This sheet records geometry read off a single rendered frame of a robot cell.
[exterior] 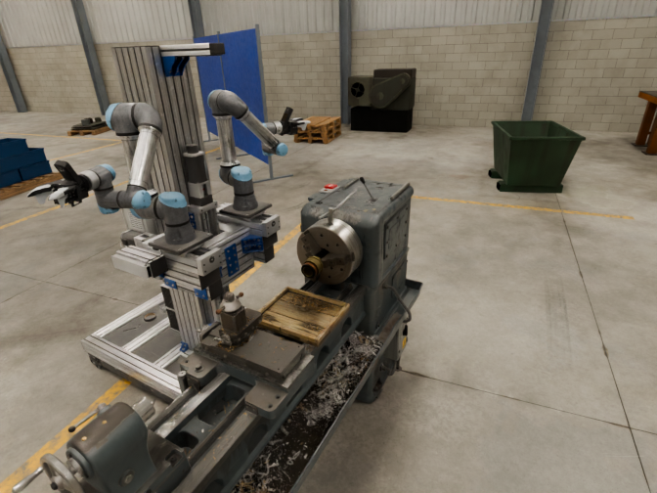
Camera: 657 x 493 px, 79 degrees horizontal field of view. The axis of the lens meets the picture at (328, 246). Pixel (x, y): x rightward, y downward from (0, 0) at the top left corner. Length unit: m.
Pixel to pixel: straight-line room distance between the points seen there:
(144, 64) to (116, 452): 1.62
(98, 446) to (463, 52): 11.32
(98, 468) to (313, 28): 12.24
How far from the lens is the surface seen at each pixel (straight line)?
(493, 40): 11.70
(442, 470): 2.47
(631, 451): 2.91
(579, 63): 11.81
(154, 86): 2.16
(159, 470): 1.38
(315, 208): 2.10
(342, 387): 1.97
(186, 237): 2.06
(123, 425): 1.26
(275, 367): 1.51
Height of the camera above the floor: 1.99
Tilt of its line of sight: 26 degrees down
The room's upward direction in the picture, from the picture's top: 2 degrees counter-clockwise
